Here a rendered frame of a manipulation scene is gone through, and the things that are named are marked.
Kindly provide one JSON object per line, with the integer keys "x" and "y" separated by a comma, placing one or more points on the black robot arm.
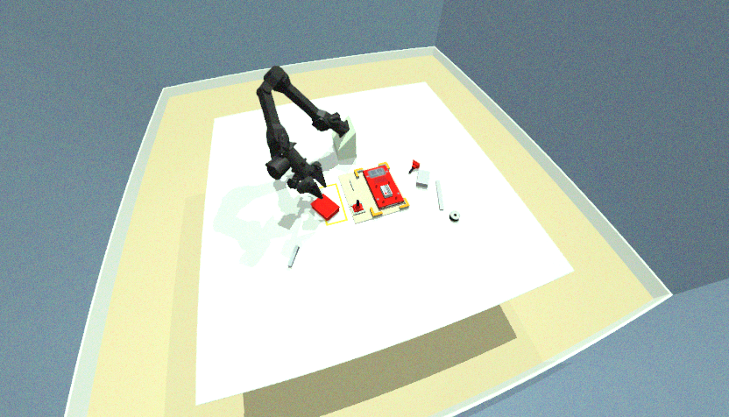
{"x": 276, "y": 134}

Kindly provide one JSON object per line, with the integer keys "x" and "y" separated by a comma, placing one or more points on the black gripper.
{"x": 309, "y": 172}

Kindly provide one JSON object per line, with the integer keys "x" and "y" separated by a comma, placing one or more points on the grey rectangular bar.
{"x": 439, "y": 195}

